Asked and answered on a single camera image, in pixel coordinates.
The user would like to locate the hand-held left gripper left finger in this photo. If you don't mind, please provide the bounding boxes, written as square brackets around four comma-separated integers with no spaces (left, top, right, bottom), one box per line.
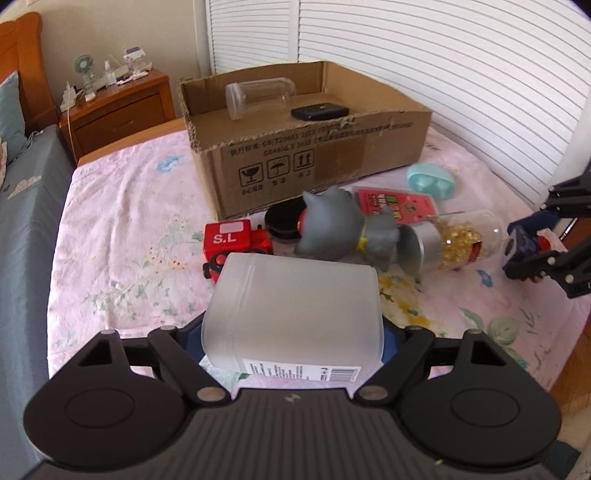
[74,316,232,407]

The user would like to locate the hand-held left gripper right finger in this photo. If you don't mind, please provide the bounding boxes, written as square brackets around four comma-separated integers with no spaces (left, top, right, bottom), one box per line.
[353,320,513,403]

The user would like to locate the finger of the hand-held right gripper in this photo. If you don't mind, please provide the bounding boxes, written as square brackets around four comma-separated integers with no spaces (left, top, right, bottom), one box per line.
[503,242,591,300]
[508,171,591,237]

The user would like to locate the black toy gamepad red buttons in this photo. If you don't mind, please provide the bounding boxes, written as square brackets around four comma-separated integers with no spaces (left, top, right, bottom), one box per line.
[502,228,552,271]

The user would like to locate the frosted white plastic container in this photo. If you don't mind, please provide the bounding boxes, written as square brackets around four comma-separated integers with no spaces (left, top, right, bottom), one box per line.
[201,252,386,384]

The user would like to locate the red toy train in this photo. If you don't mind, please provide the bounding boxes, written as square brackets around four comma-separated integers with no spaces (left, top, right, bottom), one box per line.
[202,220,274,284]

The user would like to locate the red card case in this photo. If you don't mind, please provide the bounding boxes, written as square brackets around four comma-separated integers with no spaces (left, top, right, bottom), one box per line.
[353,186,437,227]

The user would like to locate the grey plush toy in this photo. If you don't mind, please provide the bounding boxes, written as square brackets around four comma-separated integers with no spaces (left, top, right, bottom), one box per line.
[294,187,402,273]

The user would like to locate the cardboard box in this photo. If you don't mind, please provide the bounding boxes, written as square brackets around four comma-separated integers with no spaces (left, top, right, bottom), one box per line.
[179,60,433,221]

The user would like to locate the clear bottle of gold capsules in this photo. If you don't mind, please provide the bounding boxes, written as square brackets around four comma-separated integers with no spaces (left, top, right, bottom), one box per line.
[398,210,509,278]

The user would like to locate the teal earbud case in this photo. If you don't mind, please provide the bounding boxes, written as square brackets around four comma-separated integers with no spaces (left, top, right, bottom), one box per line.
[406,163,455,200]

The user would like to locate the pink floral bed sheet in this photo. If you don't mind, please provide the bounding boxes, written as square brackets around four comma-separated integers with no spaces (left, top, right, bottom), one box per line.
[46,124,583,402]

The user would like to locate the white louvered closet door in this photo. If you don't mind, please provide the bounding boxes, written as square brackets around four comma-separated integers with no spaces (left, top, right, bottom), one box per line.
[205,0,300,77]
[295,0,591,208]

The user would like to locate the blue bed sheet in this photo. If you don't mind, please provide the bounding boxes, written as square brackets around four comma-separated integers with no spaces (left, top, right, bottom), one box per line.
[0,124,77,480]

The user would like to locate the black rectangular case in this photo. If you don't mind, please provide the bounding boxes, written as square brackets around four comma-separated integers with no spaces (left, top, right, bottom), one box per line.
[291,104,350,122]

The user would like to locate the wooden nightstand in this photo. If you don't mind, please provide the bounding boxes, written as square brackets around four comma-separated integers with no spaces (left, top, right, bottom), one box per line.
[58,68,176,164]

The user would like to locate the clear plastic jar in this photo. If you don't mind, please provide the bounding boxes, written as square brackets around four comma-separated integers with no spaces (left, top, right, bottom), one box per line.
[225,78,296,121]

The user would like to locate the teal pillow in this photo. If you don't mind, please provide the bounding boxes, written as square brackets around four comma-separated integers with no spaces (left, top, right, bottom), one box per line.
[0,71,28,160]

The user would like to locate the small green desk fan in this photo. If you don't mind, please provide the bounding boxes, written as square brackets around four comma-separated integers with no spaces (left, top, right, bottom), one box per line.
[74,54,96,93]

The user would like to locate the wooden headboard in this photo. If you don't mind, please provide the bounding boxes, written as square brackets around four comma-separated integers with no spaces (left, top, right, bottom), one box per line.
[0,11,58,134]

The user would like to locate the wooden bed frame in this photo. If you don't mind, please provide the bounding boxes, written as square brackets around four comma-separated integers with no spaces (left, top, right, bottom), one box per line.
[76,117,186,167]

